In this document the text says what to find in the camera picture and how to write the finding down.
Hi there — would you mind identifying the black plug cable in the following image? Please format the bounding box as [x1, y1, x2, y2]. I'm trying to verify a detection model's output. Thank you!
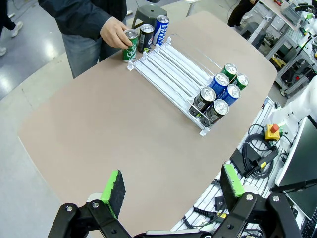
[182, 207, 226, 229]

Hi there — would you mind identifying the white table leg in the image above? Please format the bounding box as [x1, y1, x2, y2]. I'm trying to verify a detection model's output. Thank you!
[185, 0, 208, 17]

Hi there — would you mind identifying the person in dark jacket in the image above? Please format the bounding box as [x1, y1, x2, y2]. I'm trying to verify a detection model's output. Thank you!
[38, 0, 132, 79]

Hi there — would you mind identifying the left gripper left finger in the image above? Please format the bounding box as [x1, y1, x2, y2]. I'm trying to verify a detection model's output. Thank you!
[48, 170, 132, 238]

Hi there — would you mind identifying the bystander in black trousers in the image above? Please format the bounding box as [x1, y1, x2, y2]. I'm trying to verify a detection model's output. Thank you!
[227, 0, 258, 27]

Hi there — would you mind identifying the white clear can rack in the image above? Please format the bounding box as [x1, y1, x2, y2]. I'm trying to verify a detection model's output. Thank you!
[127, 33, 225, 138]

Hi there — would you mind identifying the person's bare hand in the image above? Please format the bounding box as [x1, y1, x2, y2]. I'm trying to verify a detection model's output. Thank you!
[100, 17, 136, 49]

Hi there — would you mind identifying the yellow emergency stop box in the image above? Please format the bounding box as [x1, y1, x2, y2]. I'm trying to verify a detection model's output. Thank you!
[264, 123, 282, 141]

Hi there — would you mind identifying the background workbench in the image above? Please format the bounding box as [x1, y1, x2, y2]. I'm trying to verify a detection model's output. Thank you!
[244, 0, 308, 54]

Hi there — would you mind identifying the green soda can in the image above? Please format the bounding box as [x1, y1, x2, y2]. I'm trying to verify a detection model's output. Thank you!
[220, 63, 239, 77]
[231, 73, 250, 91]
[122, 29, 139, 62]

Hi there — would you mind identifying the black coiled cable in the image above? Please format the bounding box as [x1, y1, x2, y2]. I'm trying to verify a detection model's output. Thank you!
[241, 123, 280, 179]

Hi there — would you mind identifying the yellow black device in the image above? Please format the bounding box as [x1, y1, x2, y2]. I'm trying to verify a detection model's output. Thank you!
[271, 56, 287, 69]

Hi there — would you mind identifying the silver can in rack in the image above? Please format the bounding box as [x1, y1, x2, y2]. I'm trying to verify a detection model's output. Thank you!
[192, 86, 217, 117]

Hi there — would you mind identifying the grey plastic stool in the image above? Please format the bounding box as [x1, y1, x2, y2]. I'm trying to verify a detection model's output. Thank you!
[131, 6, 168, 29]

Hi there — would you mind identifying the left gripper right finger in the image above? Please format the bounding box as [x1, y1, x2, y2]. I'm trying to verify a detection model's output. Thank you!
[212, 163, 304, 238]

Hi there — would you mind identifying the black keyboard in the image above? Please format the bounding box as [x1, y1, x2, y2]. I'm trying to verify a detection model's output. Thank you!
[301, 210, 317, 238]

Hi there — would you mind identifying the metal frame cart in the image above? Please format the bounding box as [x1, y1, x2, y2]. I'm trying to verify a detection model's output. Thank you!
[272, 29, 317, 97]

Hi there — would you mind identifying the bystander with white shoes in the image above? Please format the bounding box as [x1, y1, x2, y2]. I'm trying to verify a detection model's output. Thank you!
[0, 0, 24, 57]

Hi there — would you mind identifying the black enabling pendant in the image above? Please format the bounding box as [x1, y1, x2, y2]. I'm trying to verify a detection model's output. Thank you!
[251, 146, 279, 172]

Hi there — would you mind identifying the flat black box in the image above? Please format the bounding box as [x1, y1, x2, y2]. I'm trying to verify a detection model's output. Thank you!
[230, 148, 251, 174]

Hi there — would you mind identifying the thin black rod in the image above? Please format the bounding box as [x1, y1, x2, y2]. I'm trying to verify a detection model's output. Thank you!
[269, 180, 317, 193]

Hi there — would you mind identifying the blue Pocari Sweat can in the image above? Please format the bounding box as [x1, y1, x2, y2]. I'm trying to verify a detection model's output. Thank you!
[219, 84, 242, 107]
[153, 15, 170, 46]
[208, 73, 230, 96]

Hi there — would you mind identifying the white framed monitor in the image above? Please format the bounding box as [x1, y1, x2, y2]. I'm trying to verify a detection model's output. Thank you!
[274, 116, 317, 221]

